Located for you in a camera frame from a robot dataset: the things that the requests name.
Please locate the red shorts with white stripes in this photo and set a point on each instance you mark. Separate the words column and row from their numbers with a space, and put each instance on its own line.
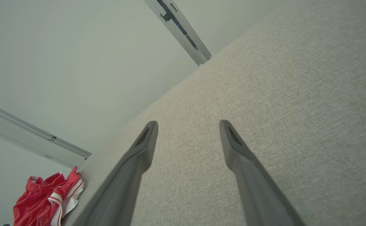
column 29, row 207

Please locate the red and white shirt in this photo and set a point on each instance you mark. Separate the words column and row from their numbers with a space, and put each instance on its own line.
column 70, row 191

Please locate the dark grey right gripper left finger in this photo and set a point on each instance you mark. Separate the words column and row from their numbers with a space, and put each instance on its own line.
column 120, row 188

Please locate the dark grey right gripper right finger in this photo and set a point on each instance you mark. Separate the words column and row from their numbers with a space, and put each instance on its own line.
column 258, row 188

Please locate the grey metal wheeled frame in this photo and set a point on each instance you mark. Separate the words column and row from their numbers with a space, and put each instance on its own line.
column 29, row 138

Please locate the grey metal double post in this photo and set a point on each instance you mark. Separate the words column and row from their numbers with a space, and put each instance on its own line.
column 183, row 34

